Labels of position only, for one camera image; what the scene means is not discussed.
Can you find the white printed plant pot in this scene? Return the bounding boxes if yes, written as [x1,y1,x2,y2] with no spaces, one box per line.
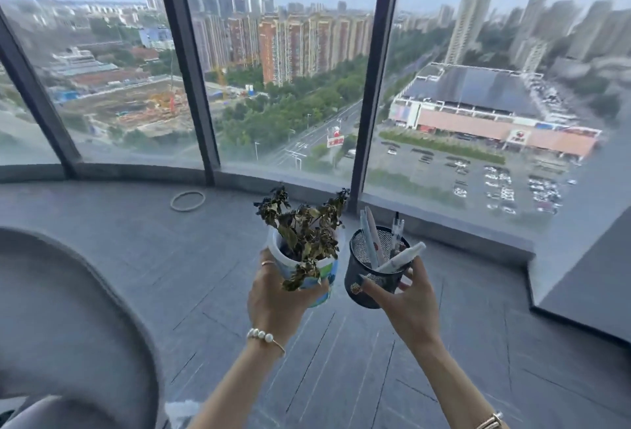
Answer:
[266,226,341,309]

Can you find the person's right hand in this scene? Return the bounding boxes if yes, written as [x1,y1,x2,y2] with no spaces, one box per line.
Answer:
[359,255,445,349]

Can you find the clear pen with black cap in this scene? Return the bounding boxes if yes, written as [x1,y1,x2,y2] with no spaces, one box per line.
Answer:
[391,212,405,258]

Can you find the person's left hand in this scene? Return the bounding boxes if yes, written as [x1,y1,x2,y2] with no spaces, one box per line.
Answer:
[247,246,331,346]

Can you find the grey rubber band ring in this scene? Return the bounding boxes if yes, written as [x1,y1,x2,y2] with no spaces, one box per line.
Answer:
[170,190,206,213]

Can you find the wilted dark-leaved plant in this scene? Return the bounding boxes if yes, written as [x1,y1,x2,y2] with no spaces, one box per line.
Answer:
[253,185,351,293]

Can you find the grey pen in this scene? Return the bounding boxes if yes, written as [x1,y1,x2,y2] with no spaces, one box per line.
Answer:
[365,206,384,267]
[359,208,379,270]

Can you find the grey upholstered chair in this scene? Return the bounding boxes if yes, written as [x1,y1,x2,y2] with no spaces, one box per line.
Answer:
[0,227,161,429]

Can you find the black mesh pen holder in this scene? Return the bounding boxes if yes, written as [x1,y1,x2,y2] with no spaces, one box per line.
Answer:
[343,228,411,310]

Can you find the person's left forearm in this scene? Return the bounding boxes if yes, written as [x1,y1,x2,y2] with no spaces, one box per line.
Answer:
[189,337,287,429]

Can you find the pearl bracelet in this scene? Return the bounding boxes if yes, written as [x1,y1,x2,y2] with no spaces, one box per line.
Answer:
[246,327,287,359]

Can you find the white marker pen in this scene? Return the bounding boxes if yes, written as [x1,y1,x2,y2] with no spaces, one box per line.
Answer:
[377,241,427,275]

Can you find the dark window frame post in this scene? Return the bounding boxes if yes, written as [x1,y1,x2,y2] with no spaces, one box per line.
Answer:
[347,0,405,214]
[0,4,83,179]
[150,0,221,186]

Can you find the person's right forearm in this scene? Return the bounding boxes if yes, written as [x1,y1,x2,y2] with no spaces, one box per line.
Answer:
[407,331,511,429]

